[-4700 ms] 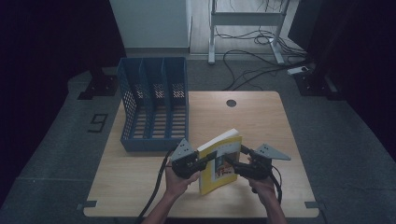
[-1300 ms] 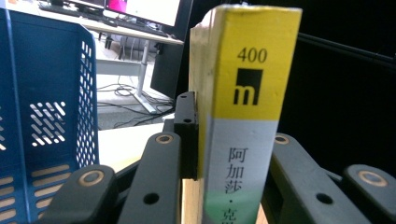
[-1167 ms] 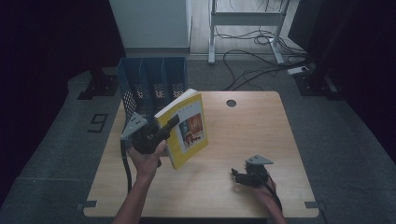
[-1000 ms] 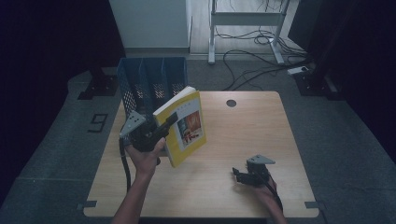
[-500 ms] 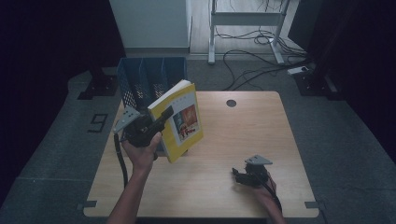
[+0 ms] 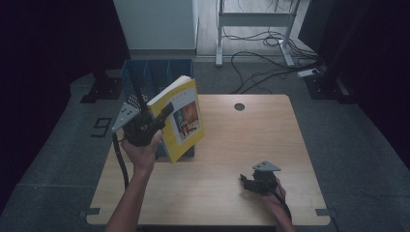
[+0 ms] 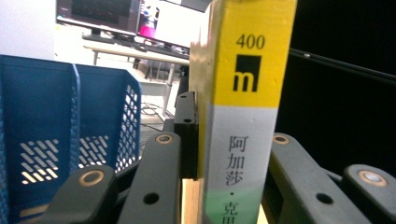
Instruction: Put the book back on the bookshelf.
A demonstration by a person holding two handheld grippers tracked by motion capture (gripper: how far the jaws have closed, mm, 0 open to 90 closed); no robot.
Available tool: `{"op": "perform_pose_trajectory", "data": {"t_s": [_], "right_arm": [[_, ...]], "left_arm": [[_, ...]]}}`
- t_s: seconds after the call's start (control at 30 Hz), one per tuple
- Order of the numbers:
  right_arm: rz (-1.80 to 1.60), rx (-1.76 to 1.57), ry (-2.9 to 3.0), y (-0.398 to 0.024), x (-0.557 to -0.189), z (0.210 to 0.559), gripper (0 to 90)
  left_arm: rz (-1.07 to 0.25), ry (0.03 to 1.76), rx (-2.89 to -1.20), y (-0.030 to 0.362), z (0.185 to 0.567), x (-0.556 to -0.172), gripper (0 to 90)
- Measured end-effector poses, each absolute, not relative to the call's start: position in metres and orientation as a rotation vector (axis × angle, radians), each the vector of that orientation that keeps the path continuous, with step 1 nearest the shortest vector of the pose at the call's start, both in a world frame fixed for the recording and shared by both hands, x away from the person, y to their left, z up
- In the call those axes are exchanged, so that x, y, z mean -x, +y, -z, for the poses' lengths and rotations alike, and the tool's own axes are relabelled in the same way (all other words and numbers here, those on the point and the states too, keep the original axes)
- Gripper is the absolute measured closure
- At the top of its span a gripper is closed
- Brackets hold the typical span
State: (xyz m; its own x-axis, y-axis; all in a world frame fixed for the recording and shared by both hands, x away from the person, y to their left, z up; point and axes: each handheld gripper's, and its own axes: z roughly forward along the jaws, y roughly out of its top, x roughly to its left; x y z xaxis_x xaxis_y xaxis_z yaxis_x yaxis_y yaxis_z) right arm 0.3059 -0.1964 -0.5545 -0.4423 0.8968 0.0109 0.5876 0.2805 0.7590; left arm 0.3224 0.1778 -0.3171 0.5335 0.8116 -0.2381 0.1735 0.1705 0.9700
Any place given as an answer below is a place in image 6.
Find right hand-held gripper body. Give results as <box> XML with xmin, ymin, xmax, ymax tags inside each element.
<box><xmin>251</xmin><ymin>160</ymin><xmax>281</xmax><ymax>195</ymax></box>

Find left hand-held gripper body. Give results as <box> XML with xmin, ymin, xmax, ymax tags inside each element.
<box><xmin>110</xmin><ymin>101</ymin><xmax>162</xmax><ymax>148</ymax></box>

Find yellow book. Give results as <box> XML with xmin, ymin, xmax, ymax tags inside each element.
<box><xmin>146</xmin><ymin>74</ymin><xmax>206</xmax><ymax>164</ymax></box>

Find blue plastic file rack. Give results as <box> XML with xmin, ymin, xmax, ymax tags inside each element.
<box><xmin>120</xmin><ymin>58</ymin><xmax>196</xmax><ymax>159</ymax></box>

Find person's right hand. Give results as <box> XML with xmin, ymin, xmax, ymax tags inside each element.
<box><xmin>261</xmin><ymin>179</ymin><xmax>289</xmax><ymax>216</ymax></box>

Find person's left hand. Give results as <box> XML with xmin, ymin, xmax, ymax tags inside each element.
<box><xmin>120</xmin><ymin>129</ymin><xmax>164</xmax><ymax>173</ymax></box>

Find black stand base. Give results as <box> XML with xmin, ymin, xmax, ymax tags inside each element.
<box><xmin>304</xmin><ymin>72</ymin><xmax>354</xmax><ymax>104</ymax></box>
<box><xmin>79</xmin><ymin>69</ymin><xmax>124</xmax><ymax>104</ymax></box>

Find white cabinet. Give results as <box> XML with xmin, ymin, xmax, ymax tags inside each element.
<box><xmin>112</xmin><ymin>0</ymin><xmax>199</xmax><ymax>56</ymax></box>

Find white power strip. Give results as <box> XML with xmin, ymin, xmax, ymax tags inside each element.
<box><xmin>297</xmin><ymin>68</ymin><xmax>320</xmax><ymax>78</ymax></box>

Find dark monitor panel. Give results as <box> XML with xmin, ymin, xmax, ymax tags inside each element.
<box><xmin>297</xmin><ymin>0</ymin><xmax>328</xmax><ymax>54</ymax></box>

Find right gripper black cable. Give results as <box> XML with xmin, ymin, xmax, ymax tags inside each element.
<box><xmin>269</xmin><ymin>183</ymin><xmax>293</xmax><ymax>221</ymax></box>

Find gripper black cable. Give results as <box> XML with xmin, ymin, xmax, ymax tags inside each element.
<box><xmin>111</xmin><ymin>131</ymin><xmax>131</xmax><ymax>191</ymax></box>
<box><xmin>269</xmin><ymin>183</ymin><xmax>293</xmax><ymax>221</ymax></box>

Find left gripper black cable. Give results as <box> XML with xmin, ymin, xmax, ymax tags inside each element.
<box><xmin>111</xmin><ymin>131</ymin><xmax>131</xmax><ymax>191</ymax></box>

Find long black floor cable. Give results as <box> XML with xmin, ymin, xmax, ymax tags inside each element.
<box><xmin>229</xmin><ymin>51</ymin><xmax>323</xmax><ymax>95</ymax></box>

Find tangle of black floor cables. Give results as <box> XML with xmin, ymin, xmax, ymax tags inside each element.
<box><xmin>221</xmin><ymin>27</ymin><xmax>320</xmax><ymax>61</ymax></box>

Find white desk frame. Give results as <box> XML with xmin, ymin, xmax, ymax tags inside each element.
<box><xmin>215</xmin><ymin>0</ymin><xmax>302</xmax><ymax>68</ymax></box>

